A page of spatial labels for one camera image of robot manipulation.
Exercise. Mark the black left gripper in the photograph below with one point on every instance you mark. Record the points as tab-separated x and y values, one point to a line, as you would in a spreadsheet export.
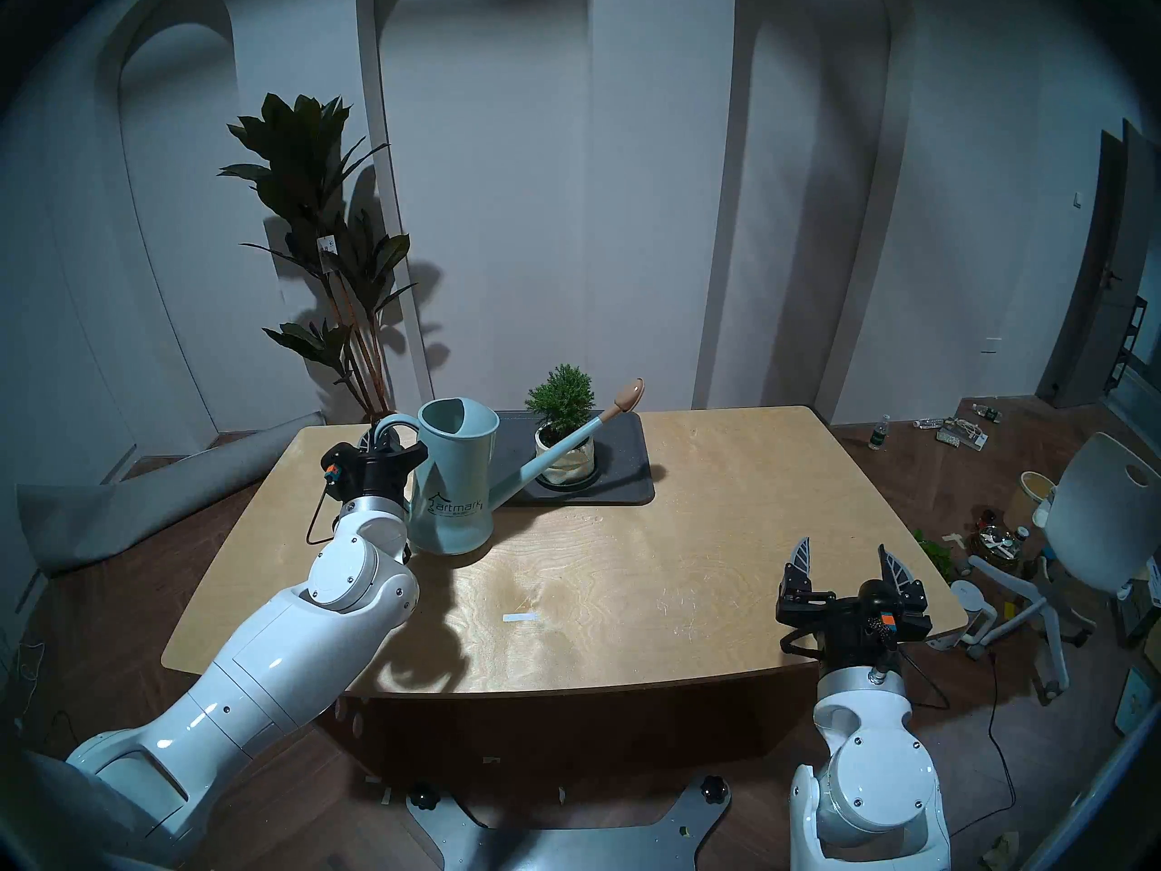
385	474

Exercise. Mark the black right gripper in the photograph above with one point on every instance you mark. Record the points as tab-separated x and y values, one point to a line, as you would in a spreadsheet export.
839	638

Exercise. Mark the light blue watering can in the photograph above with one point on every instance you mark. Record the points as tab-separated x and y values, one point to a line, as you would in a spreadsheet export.
453	488

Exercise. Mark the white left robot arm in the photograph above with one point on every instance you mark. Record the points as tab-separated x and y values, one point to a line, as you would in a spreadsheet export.
272	651

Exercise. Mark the small potted conifer plant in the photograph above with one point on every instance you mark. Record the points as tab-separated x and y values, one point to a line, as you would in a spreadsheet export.
560	397

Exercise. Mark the tall dark-leaved floor plant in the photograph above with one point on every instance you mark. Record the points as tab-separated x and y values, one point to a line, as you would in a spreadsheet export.
299	171

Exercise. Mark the upright plastic bottle green label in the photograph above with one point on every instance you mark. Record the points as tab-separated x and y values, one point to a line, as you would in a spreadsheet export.
880	435

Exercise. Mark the lying small bottle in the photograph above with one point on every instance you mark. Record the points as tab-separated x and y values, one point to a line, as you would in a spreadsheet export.
986	414

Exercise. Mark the grey rolled floor mat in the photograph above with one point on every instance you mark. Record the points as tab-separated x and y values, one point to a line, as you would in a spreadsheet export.
154	497

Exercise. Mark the black plastic tray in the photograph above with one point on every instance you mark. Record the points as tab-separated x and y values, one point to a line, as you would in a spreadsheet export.
626	479

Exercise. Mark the white plastic swivel chair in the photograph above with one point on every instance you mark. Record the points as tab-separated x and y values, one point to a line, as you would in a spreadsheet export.
1102	506

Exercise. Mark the light cardboard box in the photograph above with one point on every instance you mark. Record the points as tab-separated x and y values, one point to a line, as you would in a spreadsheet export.
1134	701

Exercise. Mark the black metal shelf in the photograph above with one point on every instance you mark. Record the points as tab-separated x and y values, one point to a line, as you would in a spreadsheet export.
1126	343

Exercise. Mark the dark brown open door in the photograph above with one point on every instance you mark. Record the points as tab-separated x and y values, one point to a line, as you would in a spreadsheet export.
1093	288

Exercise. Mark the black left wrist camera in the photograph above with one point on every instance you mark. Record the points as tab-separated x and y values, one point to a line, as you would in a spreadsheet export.
337	468

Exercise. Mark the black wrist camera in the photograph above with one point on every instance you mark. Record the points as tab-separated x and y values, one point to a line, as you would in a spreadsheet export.
882	615
337	468

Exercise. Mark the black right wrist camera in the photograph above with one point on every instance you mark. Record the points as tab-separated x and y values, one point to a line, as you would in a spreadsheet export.
882	615

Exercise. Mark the grey metal robot base plate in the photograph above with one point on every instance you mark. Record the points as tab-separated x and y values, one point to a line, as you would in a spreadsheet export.
562	842

